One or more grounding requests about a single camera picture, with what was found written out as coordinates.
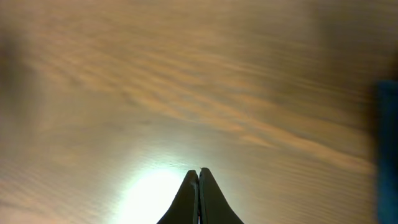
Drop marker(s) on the navy blue shorts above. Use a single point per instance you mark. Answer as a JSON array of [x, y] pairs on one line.
[[387, 152]]

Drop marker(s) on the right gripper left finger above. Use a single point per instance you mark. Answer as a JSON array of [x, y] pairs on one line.
[[185, 206]]

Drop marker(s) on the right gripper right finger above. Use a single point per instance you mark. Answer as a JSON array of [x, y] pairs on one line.
[[214, 208]]

